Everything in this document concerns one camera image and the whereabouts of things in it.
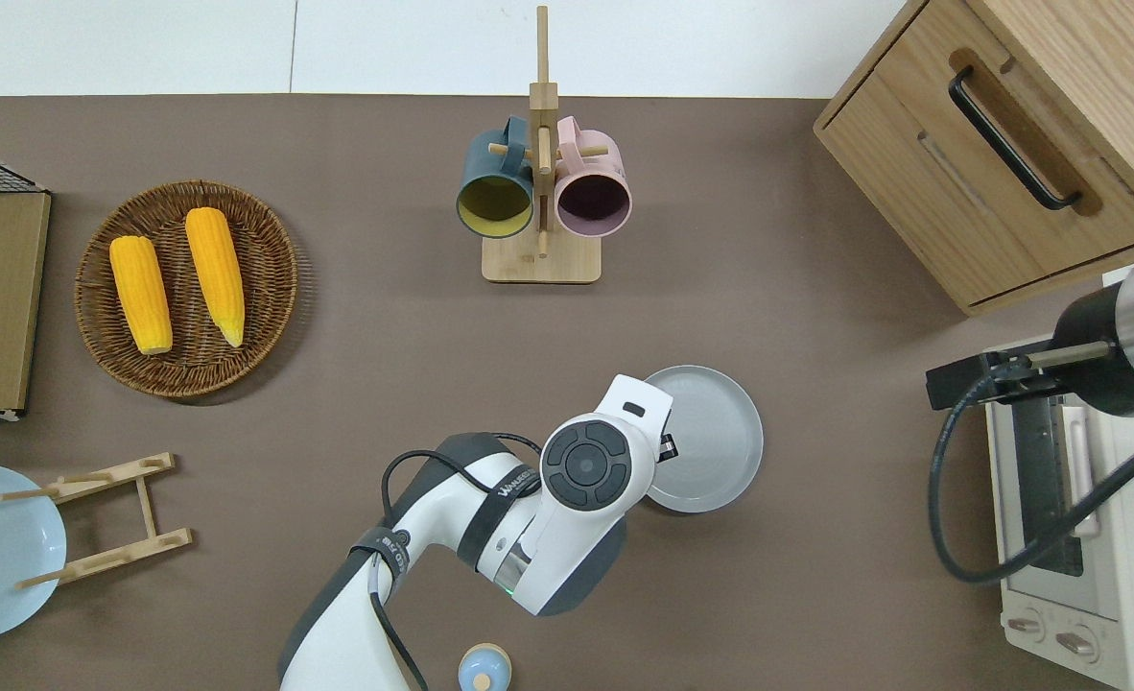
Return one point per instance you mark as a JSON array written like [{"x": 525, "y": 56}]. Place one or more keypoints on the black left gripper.
[{"x": 668, "y": 448}]

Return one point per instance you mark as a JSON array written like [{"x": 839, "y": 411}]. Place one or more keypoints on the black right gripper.
[{"x": 984, "y": 379}]

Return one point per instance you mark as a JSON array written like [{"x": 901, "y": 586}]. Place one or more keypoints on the gray plate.
[{"x": 716, "y": 441}]

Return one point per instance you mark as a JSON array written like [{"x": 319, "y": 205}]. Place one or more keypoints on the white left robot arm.
[{"x": 548, "y": 509}]

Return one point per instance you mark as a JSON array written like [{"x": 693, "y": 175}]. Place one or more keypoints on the wooden plate rack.
[{"x": 135, "y": 552}]

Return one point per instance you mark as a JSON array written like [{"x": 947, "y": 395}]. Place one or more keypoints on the wooden mug rack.
[{"x": 540, "y": 264}]

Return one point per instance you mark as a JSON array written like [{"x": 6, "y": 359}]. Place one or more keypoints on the white toaster oven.
[{"x": 1085, "y": 614}]

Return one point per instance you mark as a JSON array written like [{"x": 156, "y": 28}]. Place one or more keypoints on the pink mug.
[{"x": 594, "y": 202}]

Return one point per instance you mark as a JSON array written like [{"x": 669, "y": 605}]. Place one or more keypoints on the small blue bell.
[{"x": 484, "y": 670}]

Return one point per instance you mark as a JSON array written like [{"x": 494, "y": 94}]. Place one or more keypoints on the dark blue mug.
[{"x": 495, "y": 202}]

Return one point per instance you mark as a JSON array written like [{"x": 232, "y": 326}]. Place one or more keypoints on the brown table mat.
[{"x": 385, "y": 317}]

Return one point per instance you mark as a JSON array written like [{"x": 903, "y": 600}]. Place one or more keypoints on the wooden cabinet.
[{"x": 1056, "y": 58}]

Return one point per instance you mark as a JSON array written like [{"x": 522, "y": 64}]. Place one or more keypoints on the round wicker basket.
[{"x": 270, "y": 288}]

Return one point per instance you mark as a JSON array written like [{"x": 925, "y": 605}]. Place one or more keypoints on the long yellow corn cob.
[{"x": 214, "y": 269}]

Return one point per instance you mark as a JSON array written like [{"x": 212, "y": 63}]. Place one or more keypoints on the short yellow corn cob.
[{"x": 140, "y": 293}]

